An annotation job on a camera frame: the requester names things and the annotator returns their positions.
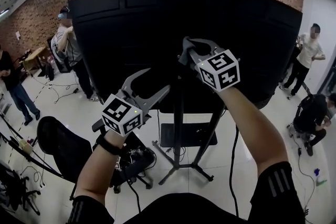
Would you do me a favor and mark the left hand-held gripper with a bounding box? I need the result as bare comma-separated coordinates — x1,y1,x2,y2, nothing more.
101,67,172,137

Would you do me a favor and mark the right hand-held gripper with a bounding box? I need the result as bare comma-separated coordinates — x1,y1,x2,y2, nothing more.
187,38,241,93

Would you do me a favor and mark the black TV stand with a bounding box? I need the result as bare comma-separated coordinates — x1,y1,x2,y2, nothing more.
152,0,232,186

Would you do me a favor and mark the person's left forearm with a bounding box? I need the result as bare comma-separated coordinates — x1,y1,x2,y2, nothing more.
75,130,127,202

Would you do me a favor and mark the person's right forearm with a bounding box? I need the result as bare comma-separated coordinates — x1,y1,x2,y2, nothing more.
219,86,288,179

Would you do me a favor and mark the large black television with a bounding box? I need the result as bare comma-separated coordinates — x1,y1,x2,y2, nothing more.
67,0,304,111

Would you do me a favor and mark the black wristband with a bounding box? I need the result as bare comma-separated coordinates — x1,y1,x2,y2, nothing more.
96,135,124,156

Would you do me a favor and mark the black electronic equipment bundle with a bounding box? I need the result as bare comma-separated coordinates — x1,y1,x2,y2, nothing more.
114,146,155,174

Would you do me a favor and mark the black mesh office chair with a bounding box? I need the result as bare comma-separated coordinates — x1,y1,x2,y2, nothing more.
36,115,156,194

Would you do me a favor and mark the small wooden table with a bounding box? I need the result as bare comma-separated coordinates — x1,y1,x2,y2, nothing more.
23,46,52,77

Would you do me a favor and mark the small wheeled stool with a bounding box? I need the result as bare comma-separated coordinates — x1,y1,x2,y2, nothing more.
288,123,305,140

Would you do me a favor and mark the dark glass door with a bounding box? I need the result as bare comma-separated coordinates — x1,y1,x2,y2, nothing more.
322,44,336,95

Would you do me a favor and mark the beige box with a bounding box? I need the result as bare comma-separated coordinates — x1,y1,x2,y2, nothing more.
19,138,34,153

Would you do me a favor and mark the person's black shirt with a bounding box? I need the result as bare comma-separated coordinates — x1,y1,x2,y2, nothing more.
68,161,307,224

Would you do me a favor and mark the black swivel chair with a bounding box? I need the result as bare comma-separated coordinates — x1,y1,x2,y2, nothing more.
0,162,41,216

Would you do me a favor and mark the blue and green spray bottle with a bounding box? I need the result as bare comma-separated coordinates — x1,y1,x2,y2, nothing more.
313,168,328,187

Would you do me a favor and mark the black floor cable with adapter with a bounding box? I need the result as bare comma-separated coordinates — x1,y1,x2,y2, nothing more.
26,73,79,104
291,136,316,218

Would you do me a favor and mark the left hand-held gripper cable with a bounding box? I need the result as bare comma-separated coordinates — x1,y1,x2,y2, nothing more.
125,178,141,215

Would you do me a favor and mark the hand-held gripper cable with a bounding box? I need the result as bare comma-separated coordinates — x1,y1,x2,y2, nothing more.
228,124,241,217
125,178,141,215

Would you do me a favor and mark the right hand-held gripper cable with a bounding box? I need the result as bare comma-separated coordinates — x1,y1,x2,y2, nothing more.
228,124,241,217

